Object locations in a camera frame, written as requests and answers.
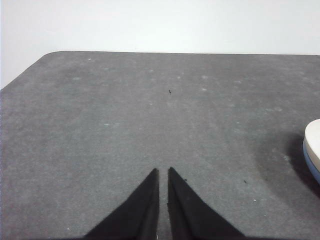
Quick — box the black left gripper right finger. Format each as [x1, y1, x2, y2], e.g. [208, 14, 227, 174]
[167, 166, 247, 240]

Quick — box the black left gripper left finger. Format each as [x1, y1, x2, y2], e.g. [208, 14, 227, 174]
[83, 168, 160, 240]

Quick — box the blue round plate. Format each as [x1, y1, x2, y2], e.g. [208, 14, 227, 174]
[302, 142, 320, 186]

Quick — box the white round plate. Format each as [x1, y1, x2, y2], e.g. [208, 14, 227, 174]
[302, 119, 320, 169]

